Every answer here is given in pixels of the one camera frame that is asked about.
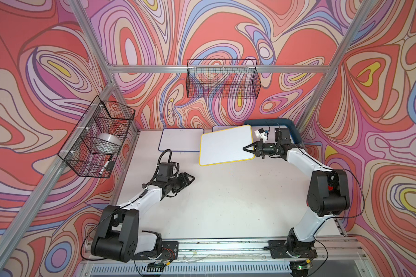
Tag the teal plastic storage box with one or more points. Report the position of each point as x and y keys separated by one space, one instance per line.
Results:
x=297 y=138

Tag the left black wire basket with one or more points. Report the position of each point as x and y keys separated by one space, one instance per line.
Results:
x=102 y=131

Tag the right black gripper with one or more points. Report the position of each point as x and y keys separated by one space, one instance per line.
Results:
x=257 y=146

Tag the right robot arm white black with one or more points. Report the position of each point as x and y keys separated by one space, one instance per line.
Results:
x=327 y=195

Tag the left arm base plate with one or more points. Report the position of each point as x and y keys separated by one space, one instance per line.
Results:
x=166 y=251

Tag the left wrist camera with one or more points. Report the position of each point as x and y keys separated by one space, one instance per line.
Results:
x=167 y=171

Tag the blue-framed whiteboard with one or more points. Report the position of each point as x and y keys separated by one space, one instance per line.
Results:
x=219 y=128
x=180 y=140

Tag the silver tape roll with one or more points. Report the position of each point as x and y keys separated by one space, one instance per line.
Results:
x=106 y=144

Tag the aluminium front rail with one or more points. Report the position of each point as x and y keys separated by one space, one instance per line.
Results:
x=193 y=252

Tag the far middle blue-framed whiteboard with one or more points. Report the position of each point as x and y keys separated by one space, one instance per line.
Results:
x=219 y=128

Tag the black wire basket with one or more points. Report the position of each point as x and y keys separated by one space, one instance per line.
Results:
x=229 y=78
x=102 y=131

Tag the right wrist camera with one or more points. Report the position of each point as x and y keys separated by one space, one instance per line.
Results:
x=274 y=136

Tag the yellow-framed whiteboard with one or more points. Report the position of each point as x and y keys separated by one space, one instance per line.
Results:
x=226 y=146

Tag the marker in wire basket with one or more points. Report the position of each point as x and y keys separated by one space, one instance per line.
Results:
x=104 y=167

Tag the far left blue-framed whiteboard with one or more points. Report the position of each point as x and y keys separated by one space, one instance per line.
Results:
x=180 y=140

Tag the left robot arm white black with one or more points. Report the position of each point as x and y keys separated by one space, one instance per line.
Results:
x=118 y=235

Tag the back black wire basket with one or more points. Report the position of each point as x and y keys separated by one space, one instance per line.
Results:
x=229 y=78

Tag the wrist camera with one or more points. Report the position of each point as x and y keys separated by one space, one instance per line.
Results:
x=274 y=136
x=167 y=171

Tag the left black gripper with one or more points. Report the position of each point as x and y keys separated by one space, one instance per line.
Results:
x=184 y=180

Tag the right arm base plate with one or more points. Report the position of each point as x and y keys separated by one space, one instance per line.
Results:
x=283 y=249

